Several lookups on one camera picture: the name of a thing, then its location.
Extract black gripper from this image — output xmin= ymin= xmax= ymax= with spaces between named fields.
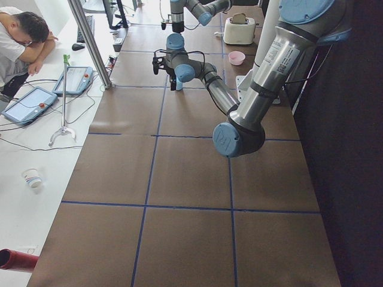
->
xmin=165 ymin=67 xmax=177 ymax=91
xmin=172 ymin=22 xmax=184 ymax=33

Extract light blue cup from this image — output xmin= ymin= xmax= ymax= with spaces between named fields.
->
xmin=176 ymin=81 xmax=183 ymax=91

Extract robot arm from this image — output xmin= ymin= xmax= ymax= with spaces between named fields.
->
xmin=170 ymin=0 xmax=233 ymax=33
xmin=161 ymin=1 xmax=354 ymax=157

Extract cream toaster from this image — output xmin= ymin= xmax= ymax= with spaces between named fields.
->
xmin=223 ymin=17 xmax=256 ymax=45

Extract toast slice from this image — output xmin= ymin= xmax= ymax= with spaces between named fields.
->
xmin=232 ymin=13 xmax=247 ymax=25

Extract computer monitor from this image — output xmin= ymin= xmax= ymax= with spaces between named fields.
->
xmin=102 ymin=0 xmax=128 ymax=30

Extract pink bowl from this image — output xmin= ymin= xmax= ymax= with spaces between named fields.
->
xmin=228 ymin=51 xmax=246 ymax=66

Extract black keyboard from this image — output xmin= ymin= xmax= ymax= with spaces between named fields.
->
xmin=76 ymin=15 xmax=95 ymax=44

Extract far teach pendant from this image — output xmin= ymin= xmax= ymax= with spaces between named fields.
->
xmin=66 ymin=66 xmax=93 ymax=97

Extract teach pendant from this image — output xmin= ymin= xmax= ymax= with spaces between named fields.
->
xmin=1 ymin=87 xmax=57 ymax=126
xmin=66 ymin=66 xmax=93 ymax=97

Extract black computer mouse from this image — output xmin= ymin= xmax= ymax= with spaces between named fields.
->
xmin=71 ymin=43 xmax=85 ymax=51

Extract metal reacher grabber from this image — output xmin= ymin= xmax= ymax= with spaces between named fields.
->
xmin=48 ymin=54 xmax=76 ymax=147

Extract near teach pendant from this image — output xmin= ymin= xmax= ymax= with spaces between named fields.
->
xmin=1 ymin=87 xmax=57 ymax=126

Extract seated person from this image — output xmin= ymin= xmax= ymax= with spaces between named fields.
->
xmin=1 ymin=7 xmax=57 ymax=103

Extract paper cup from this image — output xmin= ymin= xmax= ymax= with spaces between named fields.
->
xmin=22 ymin=168 xmax=42 ymax=188

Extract red cylinder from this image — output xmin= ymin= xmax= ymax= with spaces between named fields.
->
xmin=1 ymin=249 xmax=39 ymax=273

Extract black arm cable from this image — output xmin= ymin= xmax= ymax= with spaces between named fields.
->
xmin=153 ymin=49 xmax=228 ymax=114

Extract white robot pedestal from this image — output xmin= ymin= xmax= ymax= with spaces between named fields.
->
xmin=236 ymin=0 xmax=282 ymax=105

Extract aluminium frame post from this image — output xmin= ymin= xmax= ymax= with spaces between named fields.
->
xmin=68 ymin=0 xmax=112 ymax=90

